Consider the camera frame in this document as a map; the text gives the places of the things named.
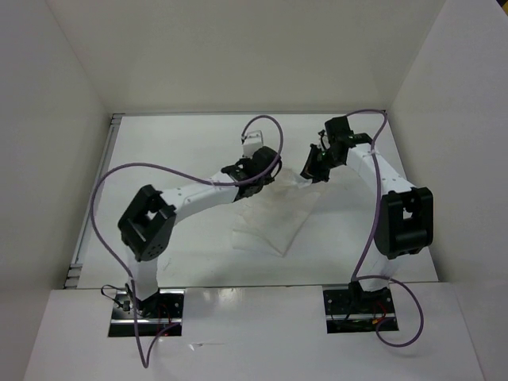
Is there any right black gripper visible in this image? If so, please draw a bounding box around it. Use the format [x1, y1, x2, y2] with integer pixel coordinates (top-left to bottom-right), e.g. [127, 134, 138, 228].
[295, 144, 343, 185]

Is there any white pleated skirt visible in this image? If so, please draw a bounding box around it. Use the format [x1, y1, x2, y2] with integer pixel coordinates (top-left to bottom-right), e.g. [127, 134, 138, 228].
[231, 168, 325, 257]

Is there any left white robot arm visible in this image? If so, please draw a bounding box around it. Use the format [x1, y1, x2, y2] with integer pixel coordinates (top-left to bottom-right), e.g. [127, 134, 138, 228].
[117, 166, 275, 318]

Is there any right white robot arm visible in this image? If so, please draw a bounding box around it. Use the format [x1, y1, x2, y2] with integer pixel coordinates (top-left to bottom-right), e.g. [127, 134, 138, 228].
[301, 143, 433, 312]

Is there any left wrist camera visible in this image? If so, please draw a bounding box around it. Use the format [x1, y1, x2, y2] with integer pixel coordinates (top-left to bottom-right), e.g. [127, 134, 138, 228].
[221, 130, 282, 182]

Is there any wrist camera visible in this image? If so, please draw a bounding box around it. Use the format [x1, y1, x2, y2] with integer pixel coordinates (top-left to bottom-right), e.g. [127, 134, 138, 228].
[318, 116, 372, 147]
[221, 130, 282, 182]

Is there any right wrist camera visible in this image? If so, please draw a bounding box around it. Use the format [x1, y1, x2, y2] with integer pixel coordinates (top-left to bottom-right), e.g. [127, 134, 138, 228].
[318, 116, 372, 147]

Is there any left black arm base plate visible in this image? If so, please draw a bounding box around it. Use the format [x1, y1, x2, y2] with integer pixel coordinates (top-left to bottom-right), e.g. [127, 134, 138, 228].
[108, 288, 185, 338]

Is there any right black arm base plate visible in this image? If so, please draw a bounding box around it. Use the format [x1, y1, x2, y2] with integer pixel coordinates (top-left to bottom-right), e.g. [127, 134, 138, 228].
[322, 286, 398, 334]

